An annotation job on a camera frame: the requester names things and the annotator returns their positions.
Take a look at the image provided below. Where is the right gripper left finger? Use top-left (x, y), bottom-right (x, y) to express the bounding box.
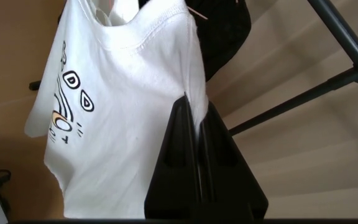
top-left (144, 93), bottom-right (202, 218)

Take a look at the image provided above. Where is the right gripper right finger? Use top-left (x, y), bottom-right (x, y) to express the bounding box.
top-left (198, 101), bottom-right (269, 218)

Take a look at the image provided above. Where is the white printed garment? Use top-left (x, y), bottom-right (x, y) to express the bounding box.
top-left (24, 0), bottom-right (209, 220)

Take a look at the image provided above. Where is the black garment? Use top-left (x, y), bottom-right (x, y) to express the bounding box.
top-left (138, 0), bottom-right (252, 82)

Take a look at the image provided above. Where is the pink clothes hanger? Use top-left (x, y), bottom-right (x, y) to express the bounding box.
top-left (187, 6), bottom-right (209, 21)

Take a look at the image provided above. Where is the beige curtain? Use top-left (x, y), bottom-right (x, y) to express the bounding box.
top-left (205, 0), bottom-right (358, 218)

